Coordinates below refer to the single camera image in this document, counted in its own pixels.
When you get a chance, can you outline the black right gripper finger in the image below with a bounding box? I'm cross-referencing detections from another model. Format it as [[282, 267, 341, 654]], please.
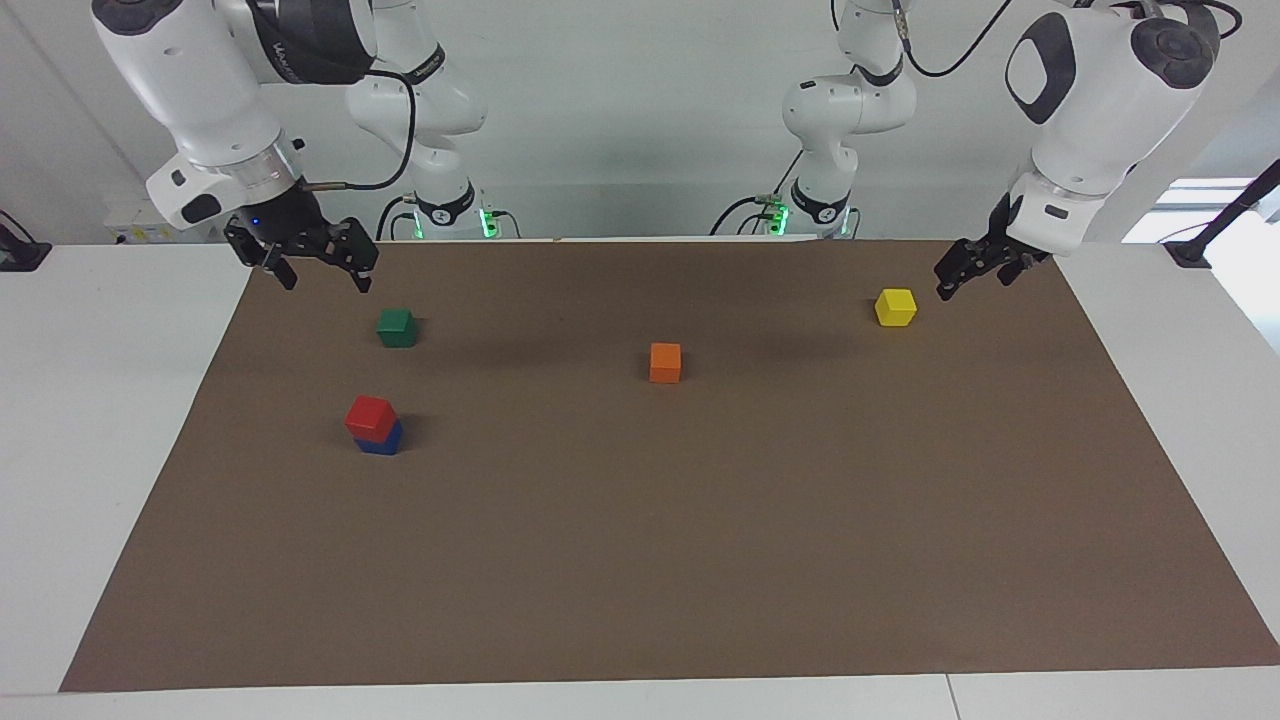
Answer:
[[334, 217, 381, 295], [227, 234, 299, 293]]

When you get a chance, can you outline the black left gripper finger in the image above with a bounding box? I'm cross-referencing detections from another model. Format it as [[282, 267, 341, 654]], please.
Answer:
[[934, 238, 992, 287], [937, 261, 1002, 302]]

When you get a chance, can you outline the red wooden block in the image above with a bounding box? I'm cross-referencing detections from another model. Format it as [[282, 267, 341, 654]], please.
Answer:
[[344, 395, 399, 444]]

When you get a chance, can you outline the green wooden block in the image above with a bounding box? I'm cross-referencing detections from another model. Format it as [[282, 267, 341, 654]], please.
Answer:
[[376, 308, 421, 349]]

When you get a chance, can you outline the blue wooden block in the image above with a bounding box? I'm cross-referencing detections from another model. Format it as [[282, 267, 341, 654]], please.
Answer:
[[355, 419, 405, 457]]

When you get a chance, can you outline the black slanted stand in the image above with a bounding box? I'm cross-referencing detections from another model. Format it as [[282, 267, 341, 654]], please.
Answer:
[[1162, 158, 1280, 270]]

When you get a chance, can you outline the black table clamp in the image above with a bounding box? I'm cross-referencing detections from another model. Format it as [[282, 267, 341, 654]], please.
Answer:
[[0, 210, 53, 272]]

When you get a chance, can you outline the brown paper mat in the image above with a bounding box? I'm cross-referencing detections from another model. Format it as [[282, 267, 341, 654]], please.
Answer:
[[58, 237, 1280, 694]]

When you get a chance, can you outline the black right base cable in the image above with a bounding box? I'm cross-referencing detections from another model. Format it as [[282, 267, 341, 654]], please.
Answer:
[[374, 193, 421, 242]]

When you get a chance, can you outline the black base cable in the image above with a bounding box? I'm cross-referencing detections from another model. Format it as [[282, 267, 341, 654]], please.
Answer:
[[374, 193, 421, 242], [709, 148, 804, 238]]

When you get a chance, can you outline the white wall box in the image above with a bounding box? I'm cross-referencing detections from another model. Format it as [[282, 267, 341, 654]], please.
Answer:
[[104, 194, 201, 245]]

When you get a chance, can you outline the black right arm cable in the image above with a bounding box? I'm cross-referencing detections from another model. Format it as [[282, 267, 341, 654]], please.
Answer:
[[298, 68, 418, 192]]

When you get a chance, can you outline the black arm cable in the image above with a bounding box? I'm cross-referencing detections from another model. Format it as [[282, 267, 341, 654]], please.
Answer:
[[298, 68, 418, 192], [893, 0, 1017, 79]]

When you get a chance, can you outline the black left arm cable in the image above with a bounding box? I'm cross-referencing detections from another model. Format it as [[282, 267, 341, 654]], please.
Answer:
[[893, 0, 1017, 79]]

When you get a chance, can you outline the black left base cable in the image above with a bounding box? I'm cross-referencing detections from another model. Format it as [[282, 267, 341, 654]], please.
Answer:
[[709, 148, 804, 238]]

